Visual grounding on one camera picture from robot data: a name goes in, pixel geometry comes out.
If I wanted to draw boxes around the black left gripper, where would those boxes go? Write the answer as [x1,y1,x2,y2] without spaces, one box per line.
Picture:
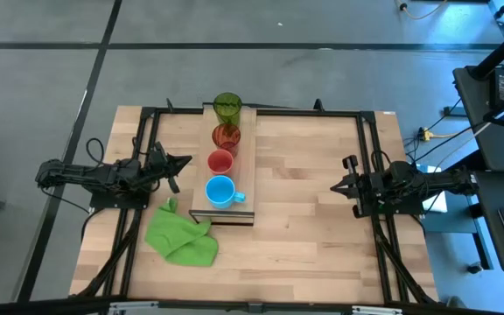
[144,140,193,195]

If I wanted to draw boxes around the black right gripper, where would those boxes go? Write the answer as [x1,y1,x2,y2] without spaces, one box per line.
[329,154,393,220]

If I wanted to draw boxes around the small red plastic cup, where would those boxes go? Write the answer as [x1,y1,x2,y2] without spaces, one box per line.
[206,149,235,177]

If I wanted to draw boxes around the blue plastic mug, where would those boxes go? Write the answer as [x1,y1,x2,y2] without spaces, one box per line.
[204,175,247,210]

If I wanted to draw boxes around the tall red translucent cup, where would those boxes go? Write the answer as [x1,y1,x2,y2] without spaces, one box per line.
[211,122,242,158]

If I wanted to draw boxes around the tall green translucent cup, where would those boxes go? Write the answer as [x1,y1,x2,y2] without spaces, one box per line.
[212,91,243,128]

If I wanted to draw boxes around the wooden shelf board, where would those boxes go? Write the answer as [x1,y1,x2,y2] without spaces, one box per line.
[188,104,258,227]

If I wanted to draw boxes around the green cloth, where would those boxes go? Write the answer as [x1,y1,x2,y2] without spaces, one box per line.
[144,196,221,268]

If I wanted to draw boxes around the white box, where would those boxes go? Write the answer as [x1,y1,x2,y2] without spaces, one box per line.
[426,192,448,214]

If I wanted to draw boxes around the grey desk top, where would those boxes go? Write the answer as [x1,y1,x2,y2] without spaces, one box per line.
[451,65,504,172]
[470,170,504,276]

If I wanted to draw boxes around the black crossbar with silver brackets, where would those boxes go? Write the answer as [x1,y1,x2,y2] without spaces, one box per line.
[0,295,504,315]

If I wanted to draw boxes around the black diagonal pole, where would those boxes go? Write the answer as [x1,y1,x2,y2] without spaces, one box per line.
[470,17,504,81]

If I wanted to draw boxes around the black aluminium table frame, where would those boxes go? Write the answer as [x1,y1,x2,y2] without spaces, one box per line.
[68,98,440,307]

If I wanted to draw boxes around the yellow cable with black plug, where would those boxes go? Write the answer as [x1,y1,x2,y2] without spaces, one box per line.
[394,0,450,21]

